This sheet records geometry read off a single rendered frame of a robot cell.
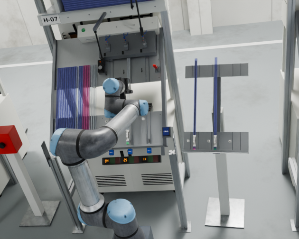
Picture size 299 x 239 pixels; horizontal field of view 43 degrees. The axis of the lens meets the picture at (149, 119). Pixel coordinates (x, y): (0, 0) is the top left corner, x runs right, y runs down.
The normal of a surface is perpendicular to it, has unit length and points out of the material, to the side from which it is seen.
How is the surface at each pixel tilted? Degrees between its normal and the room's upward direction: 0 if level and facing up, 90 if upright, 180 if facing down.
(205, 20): 90
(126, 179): 90
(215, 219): 0
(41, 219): 0
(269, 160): 0
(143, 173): 90
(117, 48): 43
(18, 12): 90
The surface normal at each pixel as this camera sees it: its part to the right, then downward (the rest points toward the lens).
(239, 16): -0.14, 0.57
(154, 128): -0.20, -0.22
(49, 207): -0.16, -0.82
